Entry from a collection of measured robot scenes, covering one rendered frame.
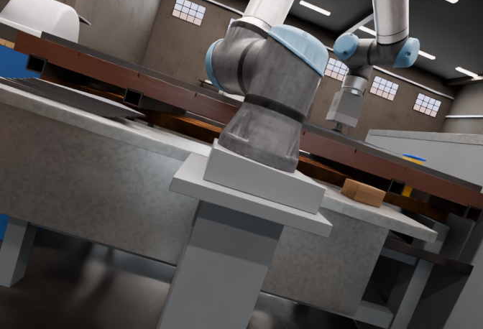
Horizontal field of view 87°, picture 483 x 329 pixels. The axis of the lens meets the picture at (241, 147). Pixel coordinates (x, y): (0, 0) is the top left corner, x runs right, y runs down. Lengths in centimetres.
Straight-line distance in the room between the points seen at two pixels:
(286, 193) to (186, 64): 1144
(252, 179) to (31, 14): 398
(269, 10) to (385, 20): 32
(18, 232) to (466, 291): 153
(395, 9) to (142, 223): 88
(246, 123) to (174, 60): 1147
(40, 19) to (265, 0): 370
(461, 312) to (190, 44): 1155
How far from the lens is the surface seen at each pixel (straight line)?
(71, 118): 70
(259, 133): 41
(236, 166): 38
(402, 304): 126
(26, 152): 97
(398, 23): 80
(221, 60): 55
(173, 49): 1197
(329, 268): 95
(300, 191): 41
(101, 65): 90
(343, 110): 93
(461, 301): 128
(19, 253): 119
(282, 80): 43
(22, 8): 429
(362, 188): 80
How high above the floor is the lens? 77
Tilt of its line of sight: 5 degrees down
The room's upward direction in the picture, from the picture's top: 19 degrees clockwise
